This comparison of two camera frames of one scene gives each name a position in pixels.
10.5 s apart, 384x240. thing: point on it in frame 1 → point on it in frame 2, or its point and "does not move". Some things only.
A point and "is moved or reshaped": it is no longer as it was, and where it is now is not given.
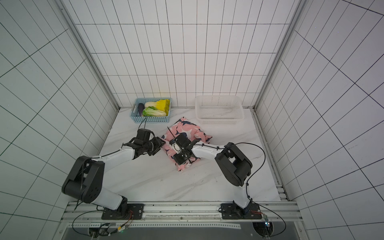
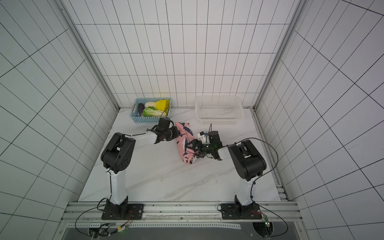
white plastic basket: [219, 109] does not move
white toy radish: [150, 104] does not move
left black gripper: [158, 143] → [176, 133]
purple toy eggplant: [141, 107] does not move
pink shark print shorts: [194, 133] is moved or reshaped
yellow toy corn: [163, 105] does not move
